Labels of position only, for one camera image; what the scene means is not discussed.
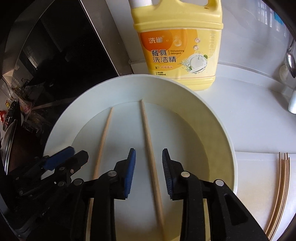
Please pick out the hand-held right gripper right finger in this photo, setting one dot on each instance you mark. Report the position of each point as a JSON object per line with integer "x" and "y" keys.
{"x": 166, "y": 171}

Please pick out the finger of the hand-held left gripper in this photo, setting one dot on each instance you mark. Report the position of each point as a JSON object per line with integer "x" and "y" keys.
{"x": 76, "y": 160}
{"x": 60, "y": 157}

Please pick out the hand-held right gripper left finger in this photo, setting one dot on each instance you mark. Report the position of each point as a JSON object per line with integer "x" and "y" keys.
{"x": 130, "y": 171}

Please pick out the wooden chopstick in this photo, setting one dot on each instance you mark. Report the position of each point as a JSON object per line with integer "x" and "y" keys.
{"x": 104, "y": 143}
{"x": 289, "y": 176}
{"x": 286, "y": 176}
{"x": 283, "y": 176}
{"x": 280, "y": 176}
{"x": 150, "y": 157}

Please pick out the white round plate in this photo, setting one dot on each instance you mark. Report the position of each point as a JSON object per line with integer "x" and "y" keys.
{"x": 196, "y": 139}

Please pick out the yellow dish detergent bottle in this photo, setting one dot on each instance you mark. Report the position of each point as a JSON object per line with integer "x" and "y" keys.
{"x": 161, "y": 27}

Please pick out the white ladle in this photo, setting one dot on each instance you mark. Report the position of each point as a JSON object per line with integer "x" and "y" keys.
{"x": 292, "y": 102}

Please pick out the white slotted spoon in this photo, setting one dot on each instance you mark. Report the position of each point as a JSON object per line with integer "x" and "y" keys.
{"x": 283, "y": 72}

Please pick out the metal spoon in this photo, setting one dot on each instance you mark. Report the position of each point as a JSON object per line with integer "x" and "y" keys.
{"x": 291, "y": 59}

